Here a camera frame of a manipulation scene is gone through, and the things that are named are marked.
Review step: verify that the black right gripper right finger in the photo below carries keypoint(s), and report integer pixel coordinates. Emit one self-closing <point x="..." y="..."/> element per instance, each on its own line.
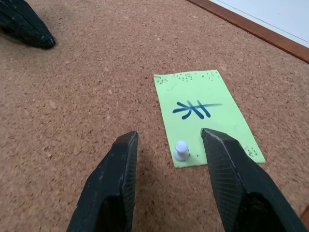
<point x="236" y="183"/>

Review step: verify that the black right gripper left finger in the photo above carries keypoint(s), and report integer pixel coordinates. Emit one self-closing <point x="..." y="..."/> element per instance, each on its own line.
<point x="106" y="188"/>

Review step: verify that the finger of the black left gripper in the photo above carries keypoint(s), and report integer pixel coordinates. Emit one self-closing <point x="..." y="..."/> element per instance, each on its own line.
<point x="24" y="24"/>

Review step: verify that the green paper note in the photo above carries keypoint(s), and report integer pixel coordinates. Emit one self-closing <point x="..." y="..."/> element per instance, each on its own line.
<point x="202" y="113"/>

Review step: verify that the white pushpin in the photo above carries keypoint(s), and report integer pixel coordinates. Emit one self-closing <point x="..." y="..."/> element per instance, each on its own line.
<point x="181" y="151"/>

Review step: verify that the cork board with wooden frame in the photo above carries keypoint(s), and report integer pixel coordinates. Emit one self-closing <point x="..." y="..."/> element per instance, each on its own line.
<point x="96" y="96"/>

